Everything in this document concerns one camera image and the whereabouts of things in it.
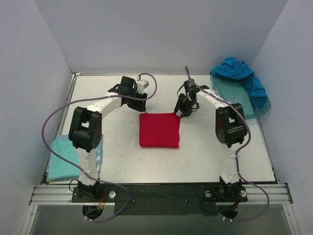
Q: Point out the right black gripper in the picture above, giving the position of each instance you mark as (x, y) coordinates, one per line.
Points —
(184, 105)

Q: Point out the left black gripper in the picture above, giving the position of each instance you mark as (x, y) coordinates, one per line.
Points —
(136, 105)

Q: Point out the red polo shirt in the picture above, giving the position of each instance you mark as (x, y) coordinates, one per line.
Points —
(159, 130)

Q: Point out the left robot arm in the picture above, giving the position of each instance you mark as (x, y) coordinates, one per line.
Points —
(85, 131)

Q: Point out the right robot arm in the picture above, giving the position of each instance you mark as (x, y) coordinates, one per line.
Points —
(229, 127)

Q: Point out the teal plastic basket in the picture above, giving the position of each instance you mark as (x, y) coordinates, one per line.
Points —
(232, 91)

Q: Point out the blue t shirt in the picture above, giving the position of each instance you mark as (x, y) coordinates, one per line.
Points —
(240, 72)

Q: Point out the folded light blue shirt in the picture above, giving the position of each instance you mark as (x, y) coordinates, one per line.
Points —
(59, 170)

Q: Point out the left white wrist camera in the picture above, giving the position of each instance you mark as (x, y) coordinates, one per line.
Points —
(141, 85)

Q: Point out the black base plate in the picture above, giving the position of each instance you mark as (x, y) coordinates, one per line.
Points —
(166, 199)

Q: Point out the aluminium front rail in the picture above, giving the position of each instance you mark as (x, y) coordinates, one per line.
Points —
(61, 195)

